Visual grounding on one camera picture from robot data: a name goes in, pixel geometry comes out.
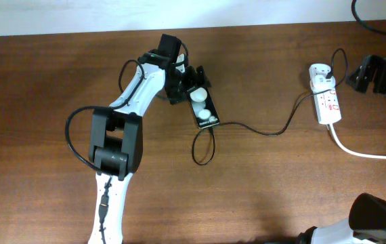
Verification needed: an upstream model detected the black smartphone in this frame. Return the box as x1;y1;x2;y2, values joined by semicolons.
187;87;220;129

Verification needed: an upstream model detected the thin black charging cable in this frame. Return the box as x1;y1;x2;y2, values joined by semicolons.
191;47;349;167

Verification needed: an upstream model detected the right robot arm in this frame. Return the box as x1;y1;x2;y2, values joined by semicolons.
295;56;386;243

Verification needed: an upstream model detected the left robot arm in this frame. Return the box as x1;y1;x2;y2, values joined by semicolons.
89;34;219;243

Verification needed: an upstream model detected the white USB charger plug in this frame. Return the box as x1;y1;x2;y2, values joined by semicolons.
310;75;336;93

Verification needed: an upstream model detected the white power strip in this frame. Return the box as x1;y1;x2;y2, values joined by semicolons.
309;64;341;125

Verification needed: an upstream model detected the white power strip cord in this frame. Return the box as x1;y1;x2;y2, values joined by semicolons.
327;123;386;162

